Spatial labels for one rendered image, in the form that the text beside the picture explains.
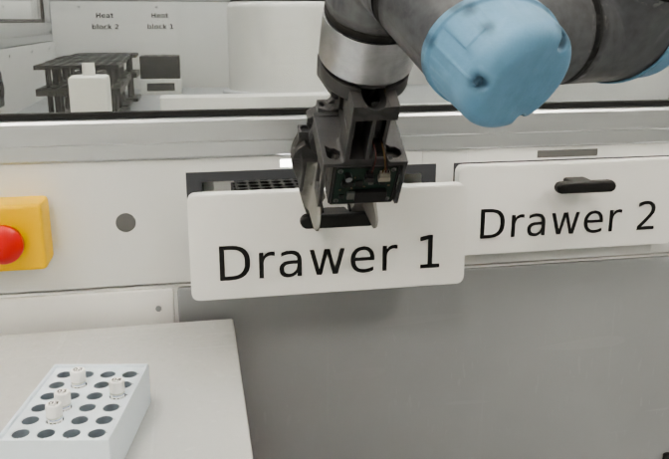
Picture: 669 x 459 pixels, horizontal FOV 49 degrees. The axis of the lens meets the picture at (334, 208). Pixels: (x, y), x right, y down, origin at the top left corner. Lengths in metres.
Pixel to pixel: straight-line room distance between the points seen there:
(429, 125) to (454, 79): 0.45
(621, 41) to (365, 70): 0.17
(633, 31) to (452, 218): 0.33
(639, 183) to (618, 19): 0.50
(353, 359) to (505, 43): 0.60
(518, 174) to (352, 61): 0.41
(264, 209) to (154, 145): 0.16
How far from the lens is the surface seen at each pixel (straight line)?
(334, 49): 0.55
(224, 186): 1.10
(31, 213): 0.82
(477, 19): 0.43
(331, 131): 0.62
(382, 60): 0.54
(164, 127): 0.83
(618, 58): 0.53
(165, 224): 0.86
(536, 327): 1.01
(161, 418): 0.68
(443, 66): 0.43
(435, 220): 0.78
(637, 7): 0.52
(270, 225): 0.75
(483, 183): 0.90
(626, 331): 1.07
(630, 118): 0.99
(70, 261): 0.88
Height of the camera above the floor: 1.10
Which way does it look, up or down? 14 degrees down
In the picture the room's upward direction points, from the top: straight up
